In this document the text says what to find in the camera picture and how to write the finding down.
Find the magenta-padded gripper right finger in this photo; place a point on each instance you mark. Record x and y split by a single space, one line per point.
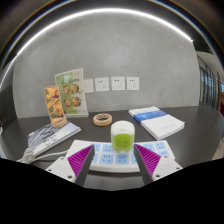
163 165

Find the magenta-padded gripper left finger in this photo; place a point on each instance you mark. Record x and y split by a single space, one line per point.
63 166

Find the green and white charger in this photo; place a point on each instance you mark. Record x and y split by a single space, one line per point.
122 136

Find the white booklet with blue band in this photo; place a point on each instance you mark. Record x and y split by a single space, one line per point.
160 125

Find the white power strip blue sockets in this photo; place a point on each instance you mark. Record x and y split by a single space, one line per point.
113 160

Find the beige tape roll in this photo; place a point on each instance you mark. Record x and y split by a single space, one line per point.
97 120

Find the orange menu sign wooden base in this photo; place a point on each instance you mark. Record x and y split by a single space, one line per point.
55 105

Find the green menu sign stand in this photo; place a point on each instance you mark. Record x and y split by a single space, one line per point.
73 93

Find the black-framed glass partition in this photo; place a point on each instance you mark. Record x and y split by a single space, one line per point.
208 83

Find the curved ceiling light strip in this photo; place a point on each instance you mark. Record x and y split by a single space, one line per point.
110 10

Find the white wall switch plate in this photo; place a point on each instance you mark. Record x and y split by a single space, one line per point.
89 86

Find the white wall socket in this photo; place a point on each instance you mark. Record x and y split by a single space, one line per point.
102 84
132 83
118 83

